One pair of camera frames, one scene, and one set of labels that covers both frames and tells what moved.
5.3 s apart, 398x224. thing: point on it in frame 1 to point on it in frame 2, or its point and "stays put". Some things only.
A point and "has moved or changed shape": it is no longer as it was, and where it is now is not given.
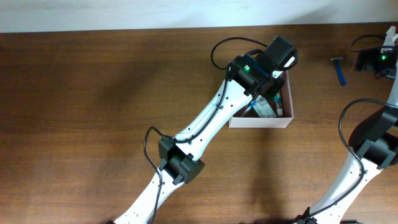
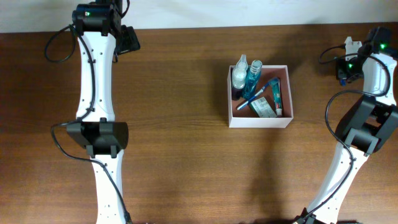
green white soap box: (263, 108) stays put
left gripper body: (277, 87) to (127, 42)
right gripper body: (379, 63) to (349, 69)
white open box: (239, 121) stays put
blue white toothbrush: (250, 106) has moved or changed shape
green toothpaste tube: (278, 101) stays put
